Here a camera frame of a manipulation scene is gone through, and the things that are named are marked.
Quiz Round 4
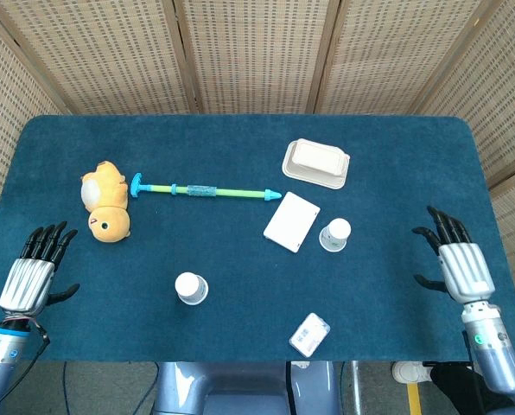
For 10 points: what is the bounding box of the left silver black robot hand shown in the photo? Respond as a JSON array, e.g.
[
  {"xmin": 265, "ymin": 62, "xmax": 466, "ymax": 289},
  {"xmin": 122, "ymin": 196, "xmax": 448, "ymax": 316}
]
[{"xmin": 0, "ymin": 220, "xmax": 80, "ymax": 316}]

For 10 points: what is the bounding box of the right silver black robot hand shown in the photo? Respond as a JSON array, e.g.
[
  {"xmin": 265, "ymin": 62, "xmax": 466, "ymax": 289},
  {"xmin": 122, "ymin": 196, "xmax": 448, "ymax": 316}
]
[{"xmin": 411, "ymin": 206, "xmax": 497, "ymax": 304}]

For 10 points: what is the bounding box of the blue flower paper cup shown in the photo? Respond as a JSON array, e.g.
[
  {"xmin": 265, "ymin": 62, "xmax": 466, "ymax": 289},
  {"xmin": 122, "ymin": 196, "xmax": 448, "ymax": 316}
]
[{"xmin": 174, "ymin": 271, "xmax": 209, "ymax": 305}]

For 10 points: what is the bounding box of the yellow plush chick toy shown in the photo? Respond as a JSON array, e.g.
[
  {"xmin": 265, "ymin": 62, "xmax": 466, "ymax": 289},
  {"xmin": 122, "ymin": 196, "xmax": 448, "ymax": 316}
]
[{"xmin": 79, "ymin": 160, "xmax": 132, "ymax": 243}]

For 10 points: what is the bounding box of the white shoe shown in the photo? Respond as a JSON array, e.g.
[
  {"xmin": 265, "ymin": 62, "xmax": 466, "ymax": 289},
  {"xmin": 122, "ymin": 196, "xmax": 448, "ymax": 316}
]
[{"xmin": 391, "ymin": 361, "xmax": 436, "ymax": 385}]

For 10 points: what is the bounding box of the black trouser leg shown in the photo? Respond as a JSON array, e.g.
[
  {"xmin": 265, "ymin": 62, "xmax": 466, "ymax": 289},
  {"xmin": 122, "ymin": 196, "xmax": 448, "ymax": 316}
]
[{"xmin": 429, "ymin": 362, "xmax": 515, "ymax": 415}]

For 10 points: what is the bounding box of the clear box purple label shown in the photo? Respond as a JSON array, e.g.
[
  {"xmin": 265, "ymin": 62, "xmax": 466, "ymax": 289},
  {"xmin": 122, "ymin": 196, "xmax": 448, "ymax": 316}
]
[{"xmin": 288, "ymin": 312, "xmax": 331, "ymax": 358}]

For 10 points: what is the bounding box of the white flat rectangular box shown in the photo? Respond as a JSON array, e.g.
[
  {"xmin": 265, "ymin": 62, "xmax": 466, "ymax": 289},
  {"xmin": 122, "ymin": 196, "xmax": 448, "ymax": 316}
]
[{"xmin": 263, "ymin": 191, "xmax": 321, "ymax": 254}]

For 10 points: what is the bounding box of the beige lidded food container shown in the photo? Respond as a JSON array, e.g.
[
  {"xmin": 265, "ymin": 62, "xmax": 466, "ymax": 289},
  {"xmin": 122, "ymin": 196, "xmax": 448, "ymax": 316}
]
[{"xmin": 281, "ymin": 137, "xmax": 352, "ymax": 190}]

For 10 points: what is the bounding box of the green blue water squirter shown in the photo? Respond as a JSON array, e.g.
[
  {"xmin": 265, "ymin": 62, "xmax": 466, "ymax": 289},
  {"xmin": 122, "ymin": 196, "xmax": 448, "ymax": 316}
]
[{"xmin": 130, "ymin": 172, "xmax": 283, "ymax": 203}]

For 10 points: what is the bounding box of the blue-grey robot torso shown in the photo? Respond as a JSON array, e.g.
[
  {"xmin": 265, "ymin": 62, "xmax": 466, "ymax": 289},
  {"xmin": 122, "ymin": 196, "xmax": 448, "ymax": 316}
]
[{"xmin": 153, "ymin": 361, "xmax": 343, "ymax": 415}]

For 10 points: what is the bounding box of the dark blue table cloth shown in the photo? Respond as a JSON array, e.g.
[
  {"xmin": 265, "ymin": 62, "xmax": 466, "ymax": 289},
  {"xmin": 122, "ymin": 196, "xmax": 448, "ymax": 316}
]
[{"xmin": 0, "ymin": 114, "xmax": 515, "ymax": 363}]

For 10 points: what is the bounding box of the woven folding screen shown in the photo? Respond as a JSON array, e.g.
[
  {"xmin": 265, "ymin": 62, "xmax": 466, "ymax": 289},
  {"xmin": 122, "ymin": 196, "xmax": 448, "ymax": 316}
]
[{"xmin": 0, "ymin": 0, "xmax": 515, "ymax": 329}]

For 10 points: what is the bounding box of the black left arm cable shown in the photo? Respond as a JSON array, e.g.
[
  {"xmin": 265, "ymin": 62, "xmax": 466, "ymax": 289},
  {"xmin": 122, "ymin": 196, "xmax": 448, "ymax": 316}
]
[{"xmin": 0, "ymin": 317, "xmax": 51, "ymax": 415}]

